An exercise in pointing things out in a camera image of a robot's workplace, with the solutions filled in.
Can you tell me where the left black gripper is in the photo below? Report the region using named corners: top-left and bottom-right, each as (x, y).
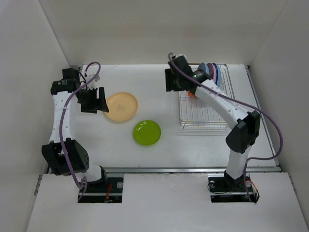
top-left (77, 87), bottom-right (108, 113)

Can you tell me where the beige plate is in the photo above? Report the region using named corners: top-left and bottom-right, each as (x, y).
top-left (105, 92), bottom-right (139, 122)

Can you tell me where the pink plate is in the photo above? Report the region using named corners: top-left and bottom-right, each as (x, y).
top-left (207, 63), bottom-right (217, 83)

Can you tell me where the green plate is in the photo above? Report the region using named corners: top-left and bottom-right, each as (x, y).
top-left (133, 120), bottom-right (161, 146)

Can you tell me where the light blue plate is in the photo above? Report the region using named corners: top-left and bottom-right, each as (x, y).
top-left (197, 62), bottom-right (210, 75)

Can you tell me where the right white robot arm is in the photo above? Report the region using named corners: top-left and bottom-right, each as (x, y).
top-left (165, 53), bottom-right (261, 190)

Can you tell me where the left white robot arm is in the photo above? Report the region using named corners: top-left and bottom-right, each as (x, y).
top-left (42, 68), bottom-right (109, 192)

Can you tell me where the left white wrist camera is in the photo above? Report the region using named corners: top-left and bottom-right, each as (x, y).
top-left (84, 73), bottom-right (100, 90)

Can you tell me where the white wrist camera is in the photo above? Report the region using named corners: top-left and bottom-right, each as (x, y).
top-left (173, 54), bottom-right (186, 59)
top-left (84, 73), bottom-right (100, 90)

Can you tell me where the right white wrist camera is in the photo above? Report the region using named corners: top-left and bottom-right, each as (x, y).
top-left (173, 54), bottom-right (186, 59)

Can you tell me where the metal wire dish rack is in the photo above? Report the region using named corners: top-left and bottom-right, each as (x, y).
top-left (179, 64), bottom-right (235, 131)

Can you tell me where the metal rail left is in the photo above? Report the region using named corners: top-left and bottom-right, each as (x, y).
top-left (70, 65), bottom-right (82, 73)

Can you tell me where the metal rail front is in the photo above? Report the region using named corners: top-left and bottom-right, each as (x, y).
top-left (104, 166), bottom-right (281, 174)

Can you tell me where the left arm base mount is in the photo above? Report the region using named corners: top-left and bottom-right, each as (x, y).
top-left (78, 176), bottom-right (124, 203)

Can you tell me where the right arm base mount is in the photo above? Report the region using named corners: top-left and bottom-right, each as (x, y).
top-left (207, 175), bottom-right (260, 203)

